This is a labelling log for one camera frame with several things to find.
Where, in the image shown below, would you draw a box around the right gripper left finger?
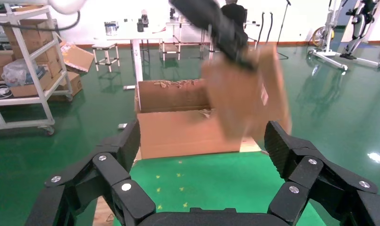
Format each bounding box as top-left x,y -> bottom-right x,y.
24,120 -> 157,226

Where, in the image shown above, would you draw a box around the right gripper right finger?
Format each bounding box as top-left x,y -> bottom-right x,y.
264,121 -> 380,226

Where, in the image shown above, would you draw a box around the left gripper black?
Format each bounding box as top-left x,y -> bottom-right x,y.
169,0 -> 250,57

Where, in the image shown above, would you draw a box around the small brown cardboard box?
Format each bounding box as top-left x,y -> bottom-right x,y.
201,43 -> 293,143

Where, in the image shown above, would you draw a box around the large open cardboard carton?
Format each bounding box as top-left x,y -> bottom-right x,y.
134,79 -> 244,161

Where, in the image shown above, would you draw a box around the printed brown cardboard box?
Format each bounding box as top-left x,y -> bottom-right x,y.
48,71 -> 83,102

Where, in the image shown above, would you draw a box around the flattened cardboard sheet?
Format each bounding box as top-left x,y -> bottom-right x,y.
60,41 -> 95,73

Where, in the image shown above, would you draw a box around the plain brown cardboard box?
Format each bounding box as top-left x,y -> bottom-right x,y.
0,49 -> 15,68

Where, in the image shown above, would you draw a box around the stacked cardboard boxes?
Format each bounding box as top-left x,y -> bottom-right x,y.
3,18 -> 59,64

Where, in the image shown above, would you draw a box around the person in black clothes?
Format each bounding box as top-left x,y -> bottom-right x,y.
220,0 -> 249,24

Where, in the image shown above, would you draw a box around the white desk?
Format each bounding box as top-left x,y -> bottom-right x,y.
105,18 -> 166,85

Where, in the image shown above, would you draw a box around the black tripod stand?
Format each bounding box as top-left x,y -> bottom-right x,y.
276,0 -> 292,60

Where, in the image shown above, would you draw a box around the metal can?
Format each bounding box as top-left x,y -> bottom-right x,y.
104,21 -> 120,36

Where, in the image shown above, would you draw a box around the green table cloth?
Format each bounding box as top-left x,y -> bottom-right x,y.
113,152 -> 326,226

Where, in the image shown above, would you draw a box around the yellow wheel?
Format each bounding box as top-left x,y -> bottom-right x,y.
311,26 -> 334,48

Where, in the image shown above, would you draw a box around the white shelf cart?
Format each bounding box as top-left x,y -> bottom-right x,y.
0,4 -> 74,136

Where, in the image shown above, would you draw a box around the clear plastic bag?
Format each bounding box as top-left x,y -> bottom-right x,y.
1,59 -> 39,87

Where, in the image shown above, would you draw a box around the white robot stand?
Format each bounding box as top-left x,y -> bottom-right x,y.
308,0 -> 380,71

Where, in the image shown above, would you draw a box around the white frame table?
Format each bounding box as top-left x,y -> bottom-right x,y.
161,18 -> 216,61

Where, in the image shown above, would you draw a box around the small white frame stool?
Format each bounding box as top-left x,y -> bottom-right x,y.
91,42 -> 121,73

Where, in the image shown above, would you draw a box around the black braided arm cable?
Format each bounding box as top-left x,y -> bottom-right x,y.
0,11 -> 81,32

